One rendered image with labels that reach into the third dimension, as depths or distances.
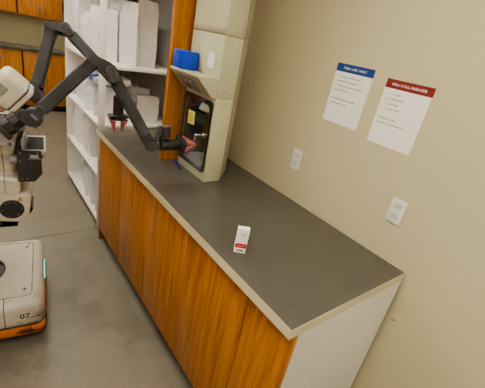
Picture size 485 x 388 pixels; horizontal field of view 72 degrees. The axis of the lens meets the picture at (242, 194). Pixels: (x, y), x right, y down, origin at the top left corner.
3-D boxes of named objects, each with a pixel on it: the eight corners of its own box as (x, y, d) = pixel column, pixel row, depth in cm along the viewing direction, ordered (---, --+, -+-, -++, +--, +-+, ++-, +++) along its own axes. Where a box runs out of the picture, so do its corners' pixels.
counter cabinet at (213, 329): (171, 224, 323) (182, 133, 286) (338, 411, 183) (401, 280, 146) (98, 237, 282) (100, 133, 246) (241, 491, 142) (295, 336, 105)
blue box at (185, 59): (188, 68, 189) (190, 50, 185) (197, 71, 182) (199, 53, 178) (172, 65, 183) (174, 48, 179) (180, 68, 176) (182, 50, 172)
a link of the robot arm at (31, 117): (95, 45, 151) (95, 45, 142) (118, 70, 158) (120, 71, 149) (20, 114, 148) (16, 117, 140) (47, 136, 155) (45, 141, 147)
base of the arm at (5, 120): (-6, 116, 145) (-9, 124, 136) (12, 106, 146) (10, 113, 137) (11, 132, 150) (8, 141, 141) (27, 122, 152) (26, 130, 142)
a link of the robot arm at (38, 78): (48, 20, 181) (43, 12, 171) (75, 30, 185) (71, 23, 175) (28, 101, 182) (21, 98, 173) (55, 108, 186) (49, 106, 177)
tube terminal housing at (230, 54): (210, 159, 229) (230, 37, 197) (238, 178, 206) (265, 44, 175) (177, 161, 213) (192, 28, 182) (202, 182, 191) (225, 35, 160)
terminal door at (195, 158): (178, 154, 211) (185, 89, 194) (202, 173, 190) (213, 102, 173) (177, 154, 210) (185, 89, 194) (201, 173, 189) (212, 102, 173)
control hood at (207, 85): (185, 85, 194) (188, 67, 190) (215, 98, 172) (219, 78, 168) (168, 83, 187) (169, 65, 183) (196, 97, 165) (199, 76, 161)
